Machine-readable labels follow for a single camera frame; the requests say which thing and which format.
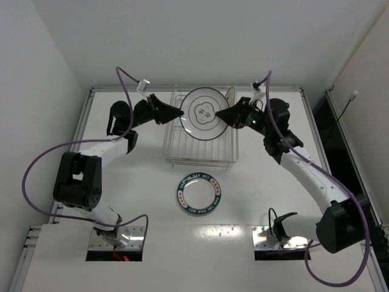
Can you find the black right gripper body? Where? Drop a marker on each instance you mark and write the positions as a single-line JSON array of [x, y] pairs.
[[239, 112]]

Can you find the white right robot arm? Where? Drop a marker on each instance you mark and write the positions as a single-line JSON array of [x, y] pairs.
[[343, 221]]

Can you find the orange sunburst plate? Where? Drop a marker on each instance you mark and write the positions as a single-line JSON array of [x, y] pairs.
[[230, 96]]

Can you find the silver wire dish rack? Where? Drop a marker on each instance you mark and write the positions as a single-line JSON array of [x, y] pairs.
[[181, 149]]

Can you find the teal rimmed text plate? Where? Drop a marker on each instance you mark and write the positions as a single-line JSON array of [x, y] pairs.
[[198, 194]]

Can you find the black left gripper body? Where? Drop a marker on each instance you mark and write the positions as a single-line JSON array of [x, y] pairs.
[[153, 107]]

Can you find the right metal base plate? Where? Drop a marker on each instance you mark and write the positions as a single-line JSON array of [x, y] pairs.
[[264, 241]]

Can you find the aluminium table frame rail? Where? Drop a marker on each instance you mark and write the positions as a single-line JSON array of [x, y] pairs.
[[144, 182]]

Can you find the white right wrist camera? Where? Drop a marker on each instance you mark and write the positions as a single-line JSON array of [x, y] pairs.
[[259, 90]]

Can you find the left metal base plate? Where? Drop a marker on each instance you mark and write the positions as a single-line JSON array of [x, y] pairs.
[[127, 238]]

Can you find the metal base plate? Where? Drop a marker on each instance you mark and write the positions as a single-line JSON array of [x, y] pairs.
[[264, 241], [127, 238]]

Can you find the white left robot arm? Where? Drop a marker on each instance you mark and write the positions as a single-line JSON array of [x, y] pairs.
[[79, 179]]

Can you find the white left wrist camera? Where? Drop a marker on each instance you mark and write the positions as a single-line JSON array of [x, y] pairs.
[[143, 86]]

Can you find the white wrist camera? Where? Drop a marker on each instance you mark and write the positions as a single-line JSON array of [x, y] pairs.
[[143, 86], [259, 90]]

